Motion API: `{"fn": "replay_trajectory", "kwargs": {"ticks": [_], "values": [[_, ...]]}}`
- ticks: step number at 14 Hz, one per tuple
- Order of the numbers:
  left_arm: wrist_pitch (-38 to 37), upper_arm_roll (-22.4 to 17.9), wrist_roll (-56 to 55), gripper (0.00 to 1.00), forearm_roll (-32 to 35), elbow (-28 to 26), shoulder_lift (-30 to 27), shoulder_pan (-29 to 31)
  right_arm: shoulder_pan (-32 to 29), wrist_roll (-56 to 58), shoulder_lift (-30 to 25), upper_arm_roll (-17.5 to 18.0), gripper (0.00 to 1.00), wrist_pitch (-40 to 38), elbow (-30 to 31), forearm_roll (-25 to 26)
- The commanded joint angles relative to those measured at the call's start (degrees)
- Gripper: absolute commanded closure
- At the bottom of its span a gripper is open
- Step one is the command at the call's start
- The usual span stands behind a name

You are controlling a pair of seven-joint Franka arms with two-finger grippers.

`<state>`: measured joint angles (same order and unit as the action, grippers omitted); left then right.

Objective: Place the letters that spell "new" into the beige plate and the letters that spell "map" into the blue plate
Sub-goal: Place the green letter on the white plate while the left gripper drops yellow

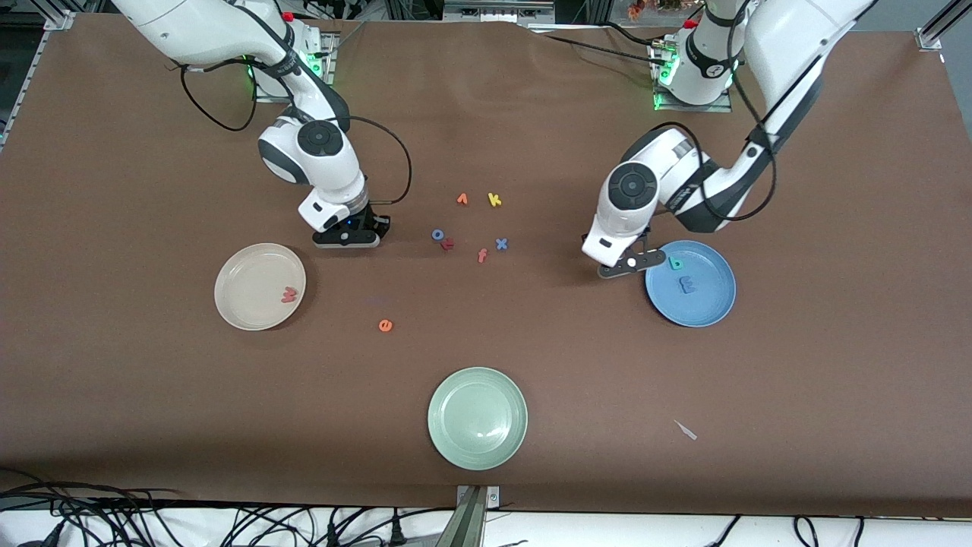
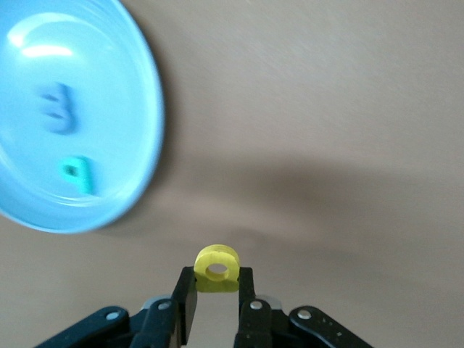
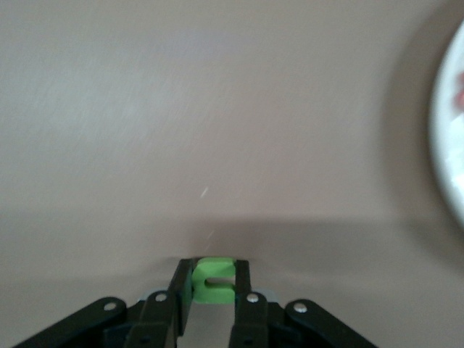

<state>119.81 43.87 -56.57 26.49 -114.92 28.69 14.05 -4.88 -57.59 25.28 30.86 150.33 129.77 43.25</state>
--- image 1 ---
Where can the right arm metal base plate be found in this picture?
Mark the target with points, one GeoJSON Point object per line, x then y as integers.
{"type": "Point", "coordinates": [330, 42]}

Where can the red foam letter w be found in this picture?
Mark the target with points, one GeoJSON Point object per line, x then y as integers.
{"type": "Point", "coordinates": [289, 295]}

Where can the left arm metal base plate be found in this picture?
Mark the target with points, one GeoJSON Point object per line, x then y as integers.
{"type": "Point", "coordinates": [683, 108]}

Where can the pale green plate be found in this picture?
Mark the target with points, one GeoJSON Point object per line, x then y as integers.
{"type": "Point", "coordinates": [478, 418]}

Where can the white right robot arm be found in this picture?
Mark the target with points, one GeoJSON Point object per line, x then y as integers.
{"type": "Point", "coordinates": [197, 30]}

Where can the blue foam letter m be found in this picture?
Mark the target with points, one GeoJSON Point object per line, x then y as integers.
{"type": "Point", "coordinates": [687, 286]}

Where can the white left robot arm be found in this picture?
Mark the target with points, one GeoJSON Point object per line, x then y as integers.
{"type": "Point", "coordinates": [782, 38]}

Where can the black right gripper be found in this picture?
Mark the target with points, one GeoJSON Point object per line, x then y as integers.
{"type": "Point", "coordinates": [375, 222]}

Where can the silver metal frame piece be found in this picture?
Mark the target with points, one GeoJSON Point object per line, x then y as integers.
{"type": "Point", "coordinates": [497, 11]}

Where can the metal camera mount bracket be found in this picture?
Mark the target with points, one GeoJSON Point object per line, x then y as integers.
{"type": "Point", "coordinates": [471, 520]}

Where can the orange decoration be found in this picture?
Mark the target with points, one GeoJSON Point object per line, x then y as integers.
{"type": "Point", "coordinates": [635, 9]}

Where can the aluminium table frame rail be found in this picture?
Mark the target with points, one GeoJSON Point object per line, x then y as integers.
{"type": "Point", "coordinates": [34, 76]}
{"type": "Point", "coordinates": [942, 26]}

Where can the beige brown plate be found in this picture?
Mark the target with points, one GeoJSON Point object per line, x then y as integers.
{"type": "Point", "coordinates": [254, 281]}

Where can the blue plate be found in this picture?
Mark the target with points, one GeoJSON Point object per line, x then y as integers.
{"type": "Point", "coordinates": [710, 300]}

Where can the small grey tape scrap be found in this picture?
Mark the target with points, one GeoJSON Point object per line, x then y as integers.
{"type": "Point", "coordinates": [686, 431]}

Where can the brown table cover sheet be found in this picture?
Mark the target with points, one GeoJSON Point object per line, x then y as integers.
{"type": "Point", "coordinates": [486, 114]}

